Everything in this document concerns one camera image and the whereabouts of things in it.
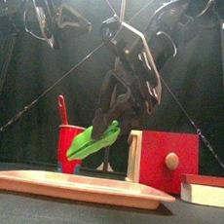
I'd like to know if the thin diagonal brace cable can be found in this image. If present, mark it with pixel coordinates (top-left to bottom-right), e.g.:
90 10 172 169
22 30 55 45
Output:
77 0 224 177
0 0 163 162

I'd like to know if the green toy pea pod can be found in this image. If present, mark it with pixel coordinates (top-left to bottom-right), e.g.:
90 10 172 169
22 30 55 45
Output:
65 115 123 167

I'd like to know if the red plastic cup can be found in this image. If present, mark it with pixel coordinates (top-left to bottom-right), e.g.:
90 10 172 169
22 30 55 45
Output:
54 123 88 176

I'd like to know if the pink plastic tray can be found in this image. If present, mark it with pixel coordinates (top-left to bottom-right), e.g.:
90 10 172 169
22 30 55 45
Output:
0 165 179 213

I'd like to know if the thin metal frame pole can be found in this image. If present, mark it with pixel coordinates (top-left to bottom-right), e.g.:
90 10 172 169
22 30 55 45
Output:
96 0 132 174

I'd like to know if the red plastic utensil handle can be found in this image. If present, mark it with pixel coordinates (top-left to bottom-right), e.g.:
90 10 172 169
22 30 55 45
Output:
54 93 73 127

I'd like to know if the white box with red lid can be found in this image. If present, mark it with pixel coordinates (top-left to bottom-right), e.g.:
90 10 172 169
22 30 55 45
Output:
177 171 224 209

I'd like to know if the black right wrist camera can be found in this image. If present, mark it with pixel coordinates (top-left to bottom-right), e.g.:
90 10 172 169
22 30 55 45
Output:
97 13 124 45

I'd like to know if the red wooden drawer with knob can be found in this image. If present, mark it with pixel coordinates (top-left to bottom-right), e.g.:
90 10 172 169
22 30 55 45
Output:
122 127 204 198

